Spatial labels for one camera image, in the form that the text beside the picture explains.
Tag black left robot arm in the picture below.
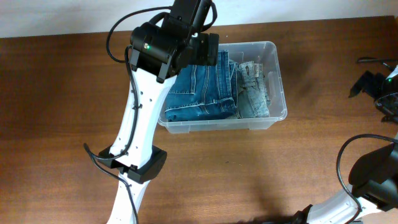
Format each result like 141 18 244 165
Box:
90 1 219 223

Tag light blue jeans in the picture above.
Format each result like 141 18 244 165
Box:
234 61 271 119

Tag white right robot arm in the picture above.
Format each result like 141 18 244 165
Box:
291 67 397 224

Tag dark blue jeans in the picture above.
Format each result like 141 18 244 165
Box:
165 50 237 122

